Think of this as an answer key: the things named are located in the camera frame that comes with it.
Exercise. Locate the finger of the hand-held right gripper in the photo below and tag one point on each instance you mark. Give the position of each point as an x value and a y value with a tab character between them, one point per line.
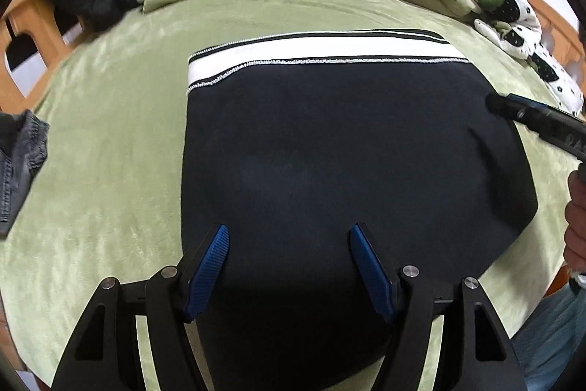
545	120

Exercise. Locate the black pants with white waistband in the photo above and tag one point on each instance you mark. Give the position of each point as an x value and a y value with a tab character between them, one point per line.
343	143

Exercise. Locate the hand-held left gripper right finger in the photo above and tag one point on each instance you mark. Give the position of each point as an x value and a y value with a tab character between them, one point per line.
371	272

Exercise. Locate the wooden bed frame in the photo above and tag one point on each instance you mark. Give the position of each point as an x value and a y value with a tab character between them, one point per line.
27	17

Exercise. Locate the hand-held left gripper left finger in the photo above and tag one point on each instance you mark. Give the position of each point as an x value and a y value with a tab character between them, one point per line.
208	272

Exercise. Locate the person's blue jeans leg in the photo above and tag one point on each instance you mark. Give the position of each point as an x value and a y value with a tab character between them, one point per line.
554	327

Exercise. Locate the person's right hand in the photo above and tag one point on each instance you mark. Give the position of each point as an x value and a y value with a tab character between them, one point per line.
577	230

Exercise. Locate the green fleece blanket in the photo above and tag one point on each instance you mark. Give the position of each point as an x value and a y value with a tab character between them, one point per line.
114	120

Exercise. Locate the grey denim jeans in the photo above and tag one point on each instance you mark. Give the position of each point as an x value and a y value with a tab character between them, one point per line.
23	162

